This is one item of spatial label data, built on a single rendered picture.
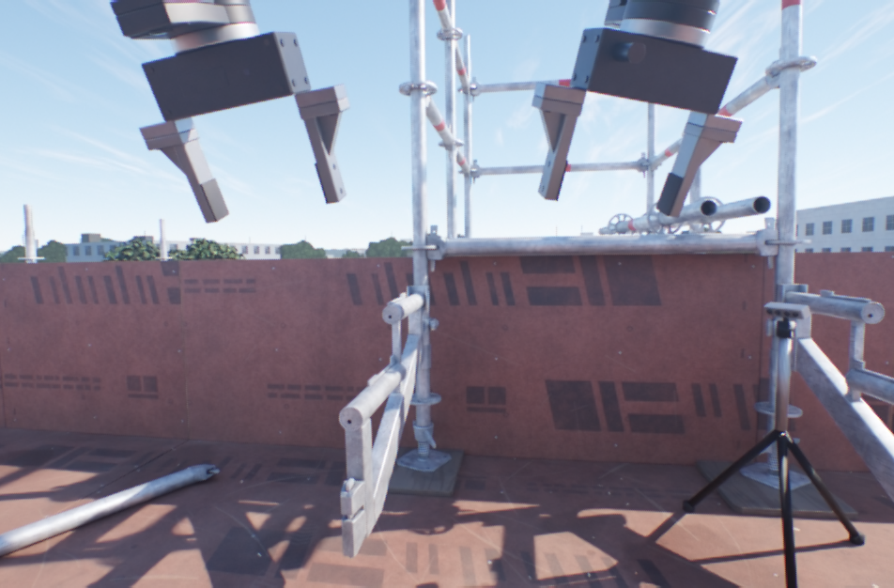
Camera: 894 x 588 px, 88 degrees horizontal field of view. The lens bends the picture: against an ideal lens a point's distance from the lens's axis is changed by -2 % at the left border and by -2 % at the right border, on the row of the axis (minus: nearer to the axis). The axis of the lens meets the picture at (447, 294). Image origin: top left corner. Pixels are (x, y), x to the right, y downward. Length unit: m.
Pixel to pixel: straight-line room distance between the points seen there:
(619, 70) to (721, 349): 1.38
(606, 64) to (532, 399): 1.35
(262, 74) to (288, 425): 1.58
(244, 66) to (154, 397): 1.85
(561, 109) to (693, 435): 1.47
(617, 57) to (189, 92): 0.37
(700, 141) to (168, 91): 0.49
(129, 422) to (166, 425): 0.17
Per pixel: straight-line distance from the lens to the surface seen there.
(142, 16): 0.44
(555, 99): 0.46
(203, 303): 2.00
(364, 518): 1.03
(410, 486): 1.52
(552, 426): 1.71
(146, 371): 2.21
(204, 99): 0.50
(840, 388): 1.47
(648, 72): 0.48
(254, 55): 0.47
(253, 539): 1.41
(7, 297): 2.65
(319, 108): 0.46
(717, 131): 0.54
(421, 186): 1.53
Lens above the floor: 0.69
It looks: 4 degrees down
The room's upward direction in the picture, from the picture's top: 1 degrees counter-clockwise
